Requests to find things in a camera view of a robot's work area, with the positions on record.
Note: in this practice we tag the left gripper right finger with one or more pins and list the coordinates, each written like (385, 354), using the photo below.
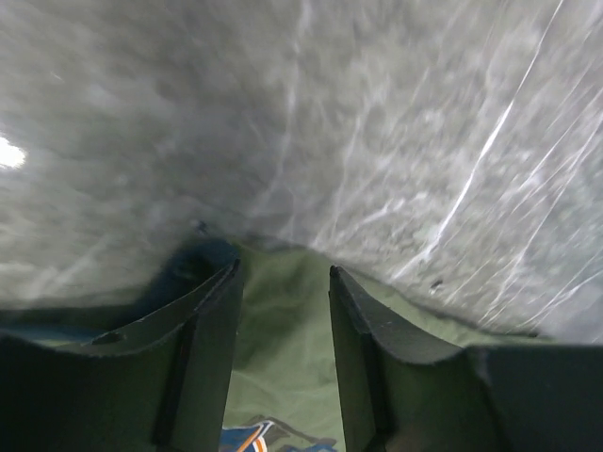
(404, 389)

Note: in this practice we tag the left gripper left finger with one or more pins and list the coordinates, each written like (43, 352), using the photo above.
(157, 384)

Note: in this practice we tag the green printed tank top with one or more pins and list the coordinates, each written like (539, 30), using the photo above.
(68, 292)

